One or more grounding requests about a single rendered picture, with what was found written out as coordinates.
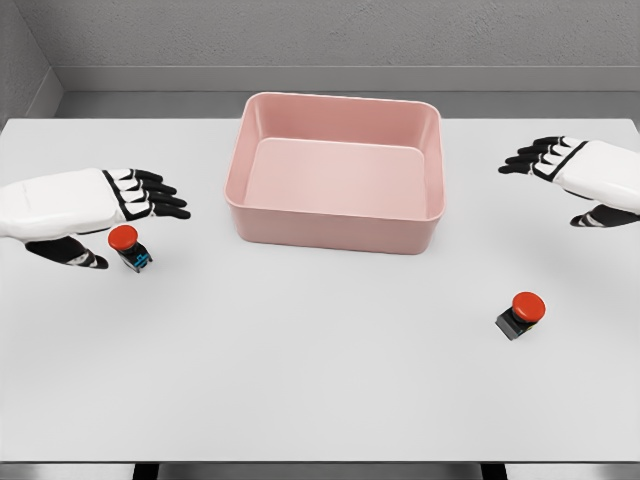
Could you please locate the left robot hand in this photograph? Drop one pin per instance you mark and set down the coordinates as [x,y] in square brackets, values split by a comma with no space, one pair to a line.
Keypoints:
[75,202]

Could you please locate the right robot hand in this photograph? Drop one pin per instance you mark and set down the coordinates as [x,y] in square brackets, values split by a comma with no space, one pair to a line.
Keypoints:
[595,175]

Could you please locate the pink rectangular basket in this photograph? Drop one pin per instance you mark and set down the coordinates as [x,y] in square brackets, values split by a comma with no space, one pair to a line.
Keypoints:
[335,170]

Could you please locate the red button industrial switch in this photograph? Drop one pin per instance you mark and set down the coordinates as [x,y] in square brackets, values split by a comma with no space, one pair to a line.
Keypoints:
[127,247]
[522,314]

